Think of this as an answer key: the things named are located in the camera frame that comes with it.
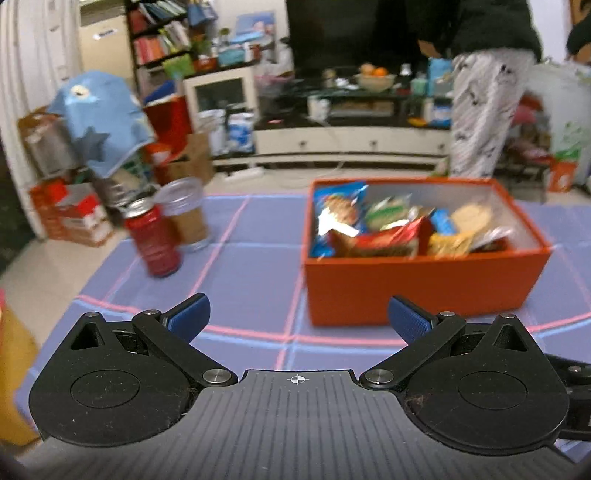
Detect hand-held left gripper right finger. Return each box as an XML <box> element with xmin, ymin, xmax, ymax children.
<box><xmin>359</xmin><ymin>295</ymin><xmax>532</xmax><ymax>391</ymax></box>

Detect yellow cloth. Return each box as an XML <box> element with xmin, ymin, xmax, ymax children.
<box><xmin>0</xmin><ymin>291</ymin><xmax>40</xmax><ymax>446</ymax></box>

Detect red white cardboard box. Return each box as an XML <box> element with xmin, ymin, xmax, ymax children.
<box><xmin>30</xmin><ymin>180</ymin><xmax>114</xmax><ymax>247</ymax></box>

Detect fruit bowl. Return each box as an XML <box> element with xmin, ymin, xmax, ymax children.
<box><xmin>355</xmin><ymin>62</ymin><xmax>398</xmax><ymax>92</ymax></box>

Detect brown cardboard package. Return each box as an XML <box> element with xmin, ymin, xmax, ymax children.
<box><xmin>18</xmin><ymin>108</ymin><xmax>84</xmax><ymax>178</ymax></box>

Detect black television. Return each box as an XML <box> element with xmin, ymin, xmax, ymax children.
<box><xmin>286</xmin><ymin>0</ymin><xmax>411</xmax><ymax>77</ymax></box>

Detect purple checked tablecloth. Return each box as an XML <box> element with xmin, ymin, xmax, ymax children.
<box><xmin>14</xmin><ymin>194</ymin><xmax>591</xmax><ymax>462</ymax></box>

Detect blue star cloth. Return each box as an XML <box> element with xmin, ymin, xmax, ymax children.
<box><xmin>46</xmin><ymin>70</ymin><xmax>155</xmax><ymax>178</ymax></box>

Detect blue wafer packet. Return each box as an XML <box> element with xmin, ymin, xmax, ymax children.
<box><xmin>431</xmin><ymin>209</ymin><xmax>458</xmax><ymax>234</ymax></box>

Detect red drink can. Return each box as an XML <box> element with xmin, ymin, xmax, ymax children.
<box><xmin>124</xmin><ymin>198</ymin><xmax>183</xmax><ymax>278</ymax></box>

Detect red folding chair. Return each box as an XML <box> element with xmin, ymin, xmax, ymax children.
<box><xmin>503</xmin><ymin>92</ymin><xmax>555</xmax><ymax>181</ymax></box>

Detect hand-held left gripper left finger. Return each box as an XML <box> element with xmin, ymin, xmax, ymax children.
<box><xmin>68</xmin><ymin>292</ymin><xmax>238</xmax><ymax>387</ymax></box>

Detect blue white bag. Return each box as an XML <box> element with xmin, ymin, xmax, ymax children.
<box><xmin>227</xmin><ymin>112</ymin><xmax>256</xmax><ymax>154</ymax></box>

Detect brown paper bag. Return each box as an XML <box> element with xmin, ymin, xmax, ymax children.
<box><xmin>166</xmin><ymin>134</ymin><xmax>215</xmax><ymax>185</ymax></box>

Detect bookshelf with books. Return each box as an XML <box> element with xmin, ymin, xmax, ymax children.
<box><xmin>124</xmin><ymin>0</ymin><xmax>222</xmax><ymax>88</ymax></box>

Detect cream white biscuit packet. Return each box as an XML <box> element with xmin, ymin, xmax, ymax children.
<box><xmin>450</xmin><ymin>203</ymin><xmax>494</xmax><ymax>234</ymax></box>

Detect white glass-door cabinet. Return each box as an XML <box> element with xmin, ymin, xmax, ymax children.
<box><xmin>184</xmin><ymin>67</ymin><xmax>259</xmax><ymax>139</ymax></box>

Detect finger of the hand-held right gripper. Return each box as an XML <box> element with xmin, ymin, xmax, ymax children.
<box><xmin>546</xmin><ymin>354</ymin><xmax>591</xmax><ymax>393</ymax></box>

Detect green cake packet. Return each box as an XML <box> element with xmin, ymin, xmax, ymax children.
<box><xmin>365</xmin><ymin>196</ymin><xmax>411</xmax><ymax>232</ymax></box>

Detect clear plastic jar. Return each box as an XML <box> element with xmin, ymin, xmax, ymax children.
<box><xmin>154</xmin><ymin>178</ymin><xmax>212</xmax><ymax>252</ymax></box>

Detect dark brown chocolate cookie packet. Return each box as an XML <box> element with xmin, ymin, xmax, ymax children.
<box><xmin>330</xmin><ymin>217</ymin><xmax>426</xmax><ymax>258</ymax></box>

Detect red gift bag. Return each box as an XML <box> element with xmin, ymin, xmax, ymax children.
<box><xmin>143</xmin><ymin>95</ymin><xmax>192</xmax><ymax>153</ymax></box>

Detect orange cardboard box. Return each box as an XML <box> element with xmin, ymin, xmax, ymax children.
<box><xmin>302</xmin><ymin>178</ymin><xmax>553</xmax><ymax>328</ymax></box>

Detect white fridge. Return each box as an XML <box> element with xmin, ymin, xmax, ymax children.
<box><xmin>526</xmin><ymin>62</ymin><xmax>591</xmax><ymax>185</ymax></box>

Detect blue cookie packet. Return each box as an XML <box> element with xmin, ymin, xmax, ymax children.
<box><xmin>310</xmin><ymin>182</ymin><xmax>369</xmax><ymax>258</ymax></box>

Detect orange green paper bag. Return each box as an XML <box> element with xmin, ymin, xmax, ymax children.
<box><xmin>549</xmin><ymin>122</ymin><xmax>583</xmax><ymax>192</ymax></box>

